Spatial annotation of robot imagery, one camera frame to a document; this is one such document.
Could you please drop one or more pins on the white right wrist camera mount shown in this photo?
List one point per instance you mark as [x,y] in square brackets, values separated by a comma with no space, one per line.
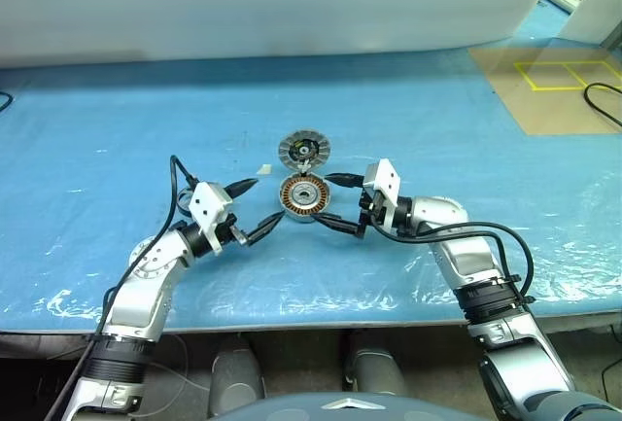
[386,180]

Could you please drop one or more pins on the white foam backdrop sheet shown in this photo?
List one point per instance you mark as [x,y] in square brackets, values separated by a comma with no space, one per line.
[243,3]

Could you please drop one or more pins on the white upright panel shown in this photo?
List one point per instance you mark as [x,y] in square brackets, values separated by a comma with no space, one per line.
[590,12]

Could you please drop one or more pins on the grey rounded shape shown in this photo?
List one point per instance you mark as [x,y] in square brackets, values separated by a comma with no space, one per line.
[238,377]
[376,367]

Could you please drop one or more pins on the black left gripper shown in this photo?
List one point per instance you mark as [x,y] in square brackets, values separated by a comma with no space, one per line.
[229,230]

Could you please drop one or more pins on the grey robot torso white emblem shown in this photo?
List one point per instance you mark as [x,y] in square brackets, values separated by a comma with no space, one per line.
[311,409]

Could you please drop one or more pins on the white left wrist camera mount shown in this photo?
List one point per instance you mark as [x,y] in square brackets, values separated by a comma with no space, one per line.
[209,204]

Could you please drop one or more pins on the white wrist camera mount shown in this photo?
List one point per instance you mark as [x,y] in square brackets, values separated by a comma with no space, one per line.
[209,204]
[386,180]

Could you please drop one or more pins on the silver ribbed motor cover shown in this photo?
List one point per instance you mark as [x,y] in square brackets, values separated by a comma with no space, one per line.
[286,149]

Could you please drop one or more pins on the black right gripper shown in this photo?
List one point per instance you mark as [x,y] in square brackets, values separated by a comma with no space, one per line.
[370,209]

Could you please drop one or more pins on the silver motor stator copper windings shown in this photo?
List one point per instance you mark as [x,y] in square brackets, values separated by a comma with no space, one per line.
[291,192]

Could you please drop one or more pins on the small beige tape piece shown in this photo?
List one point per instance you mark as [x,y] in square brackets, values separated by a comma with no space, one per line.
[265,169]

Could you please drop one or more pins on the blue plastic table cover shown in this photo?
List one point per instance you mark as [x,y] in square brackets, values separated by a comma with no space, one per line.
[389,100]

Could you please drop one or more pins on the brown cardboard sheet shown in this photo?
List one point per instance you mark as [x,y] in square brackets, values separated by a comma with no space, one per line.
[534,110]

